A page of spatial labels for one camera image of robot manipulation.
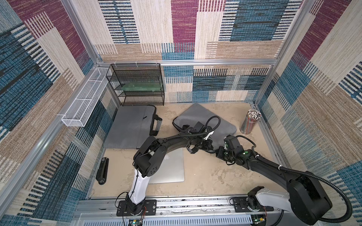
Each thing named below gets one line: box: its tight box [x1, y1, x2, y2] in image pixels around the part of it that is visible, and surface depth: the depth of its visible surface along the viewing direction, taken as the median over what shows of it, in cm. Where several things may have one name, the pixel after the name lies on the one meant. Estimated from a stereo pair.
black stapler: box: [95, 157, 110, 186], surface depth 86 cm
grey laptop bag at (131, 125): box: [103, 104, 163, 150], surface depth 107 cm
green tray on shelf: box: [121, 81, 163, 92], surface depth 96 cm
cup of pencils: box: [239, 109, 262, 135], surface depth 93 cm
